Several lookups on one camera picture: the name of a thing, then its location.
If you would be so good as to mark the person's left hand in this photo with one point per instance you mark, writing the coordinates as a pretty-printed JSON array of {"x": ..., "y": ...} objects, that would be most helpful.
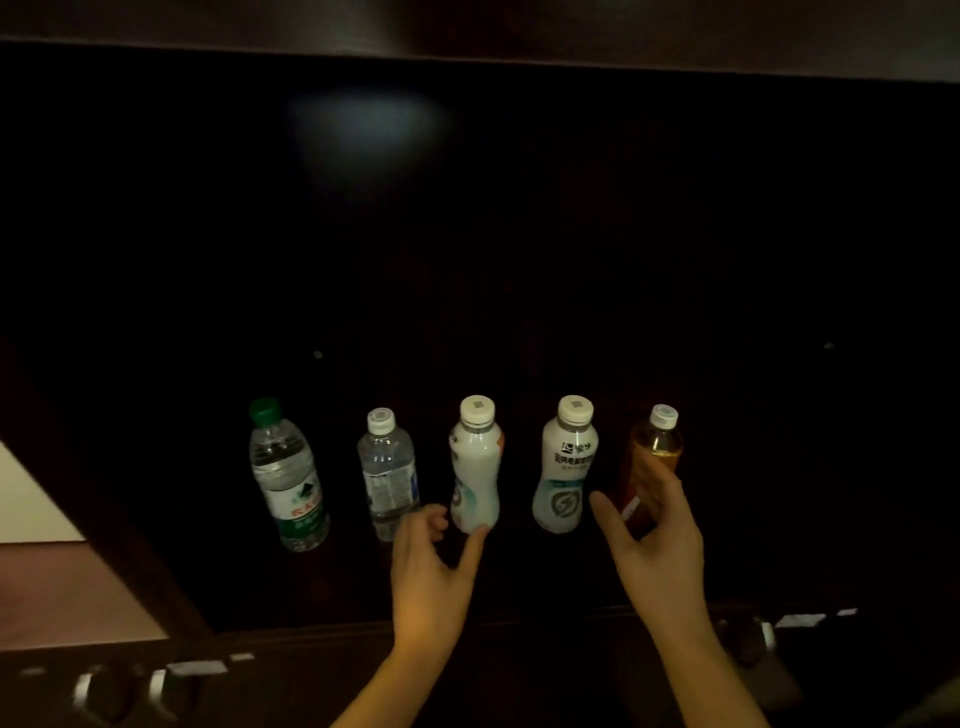
[{"x": 429, "y": 589}]

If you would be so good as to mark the person's right forearm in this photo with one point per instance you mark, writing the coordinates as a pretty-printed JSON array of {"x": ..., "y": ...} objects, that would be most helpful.
[{"x": 709, "y": 682}]

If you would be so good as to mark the person's left thumb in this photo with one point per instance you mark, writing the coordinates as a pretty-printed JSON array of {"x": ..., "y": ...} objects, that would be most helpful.
[{"x": 472, "y": 551}]

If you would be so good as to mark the white drink bottle orange accent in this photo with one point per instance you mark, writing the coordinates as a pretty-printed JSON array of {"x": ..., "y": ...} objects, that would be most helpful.
[{"x": 475, "y": 472}]

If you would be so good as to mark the person's left forearm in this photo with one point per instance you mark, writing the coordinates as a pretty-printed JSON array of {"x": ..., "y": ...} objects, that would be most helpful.
[{"x": 394, "y": 690}]

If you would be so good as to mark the white drink bottle teal label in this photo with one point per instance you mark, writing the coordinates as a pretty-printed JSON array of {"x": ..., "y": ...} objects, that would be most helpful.
[{"x": 564, "y": 472}]

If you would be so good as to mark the person's right hand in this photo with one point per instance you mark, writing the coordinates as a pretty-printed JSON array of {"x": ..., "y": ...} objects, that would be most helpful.
[{"x": 664, "y": 559}]

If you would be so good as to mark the green-capped clear water bottle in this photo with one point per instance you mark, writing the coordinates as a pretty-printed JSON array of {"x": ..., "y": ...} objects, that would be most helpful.
[{"x": 289, "y": 480}]

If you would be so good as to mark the person's right thumb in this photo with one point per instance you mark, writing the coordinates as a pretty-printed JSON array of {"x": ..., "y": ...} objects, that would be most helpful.
[{"x": 609, "y": 519}]

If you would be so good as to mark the white-capped clear water bottle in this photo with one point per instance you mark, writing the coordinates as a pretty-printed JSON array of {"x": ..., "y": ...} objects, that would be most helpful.
[{"x": 388, "y": 472}]

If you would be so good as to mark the amber tea bottle white cap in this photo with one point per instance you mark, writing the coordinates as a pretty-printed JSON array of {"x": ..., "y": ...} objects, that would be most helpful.
[{"x": 660, "y": 442}]

